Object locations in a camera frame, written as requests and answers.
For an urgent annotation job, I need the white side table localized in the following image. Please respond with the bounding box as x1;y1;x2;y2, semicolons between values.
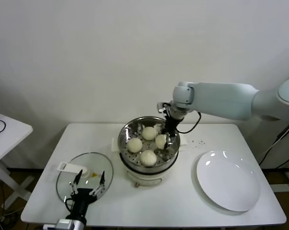
0;110;34;211

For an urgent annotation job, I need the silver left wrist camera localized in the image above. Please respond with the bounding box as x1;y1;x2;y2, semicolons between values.
43;218;86;230

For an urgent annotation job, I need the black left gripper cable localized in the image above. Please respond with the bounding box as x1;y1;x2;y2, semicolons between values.
64;196;75;212

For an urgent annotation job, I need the white floor cable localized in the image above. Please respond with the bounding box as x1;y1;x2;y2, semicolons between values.
0;208;23;226

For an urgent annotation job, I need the glass lid with white handle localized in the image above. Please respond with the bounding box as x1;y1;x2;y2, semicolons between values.
56;152;114;207

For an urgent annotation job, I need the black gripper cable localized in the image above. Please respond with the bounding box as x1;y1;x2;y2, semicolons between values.
64;196;75;212
177;111;202;134

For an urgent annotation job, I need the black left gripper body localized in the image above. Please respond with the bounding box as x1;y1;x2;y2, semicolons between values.
67;188;99;220

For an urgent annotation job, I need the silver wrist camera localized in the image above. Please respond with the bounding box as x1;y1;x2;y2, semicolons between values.
43;218;86;230
156;102;171;113

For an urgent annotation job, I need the stainless steel steamer basket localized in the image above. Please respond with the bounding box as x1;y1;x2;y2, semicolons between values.
110;116;189;174

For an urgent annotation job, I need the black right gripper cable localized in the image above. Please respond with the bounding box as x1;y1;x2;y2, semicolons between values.
177;111;202;134

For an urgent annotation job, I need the black power cable with adapter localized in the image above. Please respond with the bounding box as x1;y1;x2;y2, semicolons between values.
258;122;289;168

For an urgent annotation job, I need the white electric cooker base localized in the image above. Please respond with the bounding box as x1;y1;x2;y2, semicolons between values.
119;153;180;189

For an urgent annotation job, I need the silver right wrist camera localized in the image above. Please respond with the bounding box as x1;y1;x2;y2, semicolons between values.
156;102;171;113

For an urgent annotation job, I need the white steamed baozi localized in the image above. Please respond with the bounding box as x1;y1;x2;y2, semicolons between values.
140;149;157;167
142;126;157;141
155;134;169;150
127;138;143;153

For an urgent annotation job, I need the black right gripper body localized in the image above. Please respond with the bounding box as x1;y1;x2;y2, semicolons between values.
164;115;180;138

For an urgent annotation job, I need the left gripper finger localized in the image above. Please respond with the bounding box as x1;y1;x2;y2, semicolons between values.
67;170;83;194
91;171;106;196

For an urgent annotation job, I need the large white plate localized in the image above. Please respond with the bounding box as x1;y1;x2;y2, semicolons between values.
196;150;261;212

